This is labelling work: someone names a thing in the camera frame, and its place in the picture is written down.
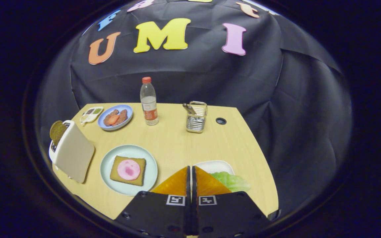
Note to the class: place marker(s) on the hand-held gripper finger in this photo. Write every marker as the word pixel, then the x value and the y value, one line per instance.
pixel 194 186
pixel 188 186

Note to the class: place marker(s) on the green lettuce leaf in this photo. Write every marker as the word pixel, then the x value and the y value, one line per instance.
pixel 233 181

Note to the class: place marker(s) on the dark brown toast slice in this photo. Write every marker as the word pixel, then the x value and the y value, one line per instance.
pixel 57 132

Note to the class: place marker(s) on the white square dish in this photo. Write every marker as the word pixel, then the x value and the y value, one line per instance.
pixel 210 165

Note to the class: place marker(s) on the brown bread slice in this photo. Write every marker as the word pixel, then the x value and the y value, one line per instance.
pixel 116 175

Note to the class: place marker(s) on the metal utensil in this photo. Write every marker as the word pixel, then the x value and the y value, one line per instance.
pixel 189 108

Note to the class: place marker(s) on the light green plate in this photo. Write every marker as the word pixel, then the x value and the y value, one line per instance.
pixel 111 158

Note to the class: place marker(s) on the clear plastic bottle red cap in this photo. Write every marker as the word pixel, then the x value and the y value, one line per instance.
pixel 149 109

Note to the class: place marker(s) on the brown meat patty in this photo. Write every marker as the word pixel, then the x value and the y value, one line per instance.
pixel 123 115
pixel 113 111

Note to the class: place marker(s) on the blue plate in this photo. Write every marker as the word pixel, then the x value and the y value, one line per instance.
pixel 127 109

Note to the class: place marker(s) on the orange tomato slice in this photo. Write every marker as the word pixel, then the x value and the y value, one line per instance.
pixel 112 119

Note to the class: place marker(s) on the black backdrop cloth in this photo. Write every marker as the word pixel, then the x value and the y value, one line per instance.
pixel 193 76

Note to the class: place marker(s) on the white toaster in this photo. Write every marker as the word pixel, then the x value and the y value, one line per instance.
pixel 74 152

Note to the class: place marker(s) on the white compartment seasoning tray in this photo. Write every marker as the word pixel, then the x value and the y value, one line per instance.
pixel 91 114

